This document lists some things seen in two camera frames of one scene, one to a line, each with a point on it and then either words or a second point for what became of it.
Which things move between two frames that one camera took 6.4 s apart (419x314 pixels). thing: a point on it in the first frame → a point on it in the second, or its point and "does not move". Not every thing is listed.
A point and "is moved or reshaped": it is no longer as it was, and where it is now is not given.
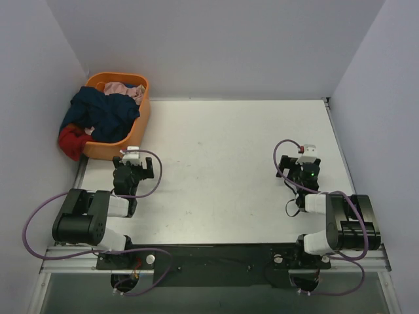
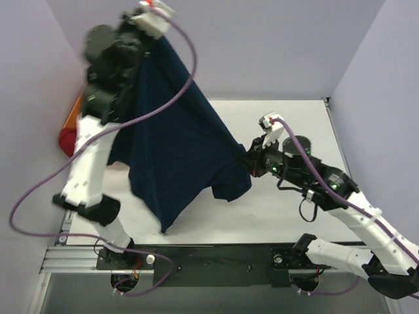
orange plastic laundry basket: [126, 150] → [71, 122]
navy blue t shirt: [110, 116] is moved or reshaped
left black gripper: [133, 167] → [137, 36]
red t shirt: [72, 141] does not move
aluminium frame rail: [84, 260] does not move
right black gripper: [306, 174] → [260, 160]
